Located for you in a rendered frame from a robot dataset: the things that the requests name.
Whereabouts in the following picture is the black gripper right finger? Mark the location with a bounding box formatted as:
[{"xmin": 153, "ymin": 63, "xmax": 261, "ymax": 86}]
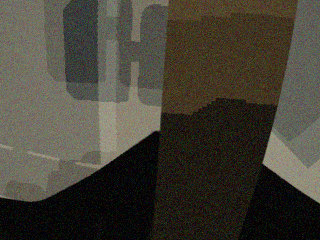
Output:
[{"xmin": 239, "ymin": 164, "xmax": 320, "ymax": 240}]

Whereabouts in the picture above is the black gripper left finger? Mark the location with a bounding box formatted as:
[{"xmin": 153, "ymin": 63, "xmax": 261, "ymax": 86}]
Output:
[{"xmin": 0, "ymin": 131, "xmax": 160, "ymax": 240}]

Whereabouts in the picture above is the long wooden rail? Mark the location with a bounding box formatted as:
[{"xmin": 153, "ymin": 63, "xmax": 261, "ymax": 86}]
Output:
[{"xmin": 152, "ymin": 0, "xmax": 299, "ymax": 240}]

